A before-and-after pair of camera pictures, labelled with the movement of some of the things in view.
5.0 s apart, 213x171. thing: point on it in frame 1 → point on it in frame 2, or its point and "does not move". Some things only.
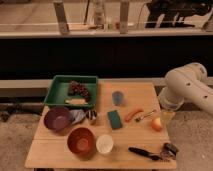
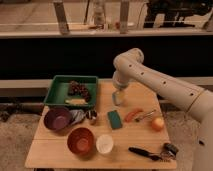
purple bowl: (58, 118) does not move
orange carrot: (129, 115) does not move
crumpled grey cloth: (77, 115) does not move
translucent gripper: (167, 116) → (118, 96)
